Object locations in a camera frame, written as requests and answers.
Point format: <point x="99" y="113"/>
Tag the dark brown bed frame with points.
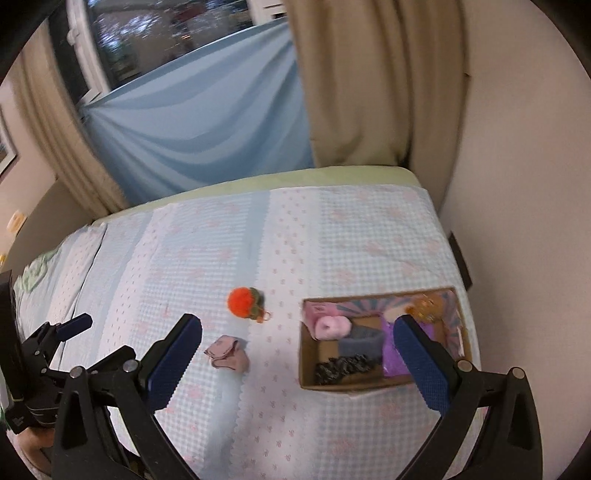
<point x="461" y="263"/>

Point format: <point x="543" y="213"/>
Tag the pale pink cloth pouch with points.
<point x="226" y="353"/>

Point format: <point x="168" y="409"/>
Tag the light blue hanging cloth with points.
<point x="194" y="129"/>

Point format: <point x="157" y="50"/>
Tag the printed cardboard box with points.
<point x="308" y="351"/>

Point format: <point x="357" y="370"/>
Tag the beige upholstered bed panel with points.
<point x="51" y="212"/>

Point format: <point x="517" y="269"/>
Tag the pink sock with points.
<point x="333" y="327"/>

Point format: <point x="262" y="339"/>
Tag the checked pillow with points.
<point x="64" y="281"/>

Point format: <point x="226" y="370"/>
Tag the orange-brown soft toy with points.
<point x="427" y="307"/>

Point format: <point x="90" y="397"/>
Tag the black patterned scrunchie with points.
<point x="346" y="367"/>

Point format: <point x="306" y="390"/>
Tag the beige curtain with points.
<point x="369" y="83"/>
<point x="69" y="152"/>

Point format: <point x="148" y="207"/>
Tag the cream wall socket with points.
<point x="17" y="220"/>

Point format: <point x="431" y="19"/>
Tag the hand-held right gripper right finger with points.
<point x="422" y="364"/>

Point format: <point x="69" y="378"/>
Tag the grey sock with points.
<point x="360" y="344"/>

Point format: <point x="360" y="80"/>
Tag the light green crumpled cloth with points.
<point x="34" y="274"/>

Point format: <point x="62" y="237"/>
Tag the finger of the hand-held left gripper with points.
<point x="41" y="344"/>
<point x="76" y="324"/>

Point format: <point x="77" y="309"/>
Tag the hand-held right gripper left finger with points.
<point x="173" y="364"/>

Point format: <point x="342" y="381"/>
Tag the green bed sheet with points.
<point x="323" y="175"/>

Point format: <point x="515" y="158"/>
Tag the purple packet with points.
<point x="390" y="360"/>

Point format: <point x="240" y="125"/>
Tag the white framed window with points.
<point x="138" y="37"/>

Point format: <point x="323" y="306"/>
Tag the framed wall picture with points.
<point x="5" y="147"/>

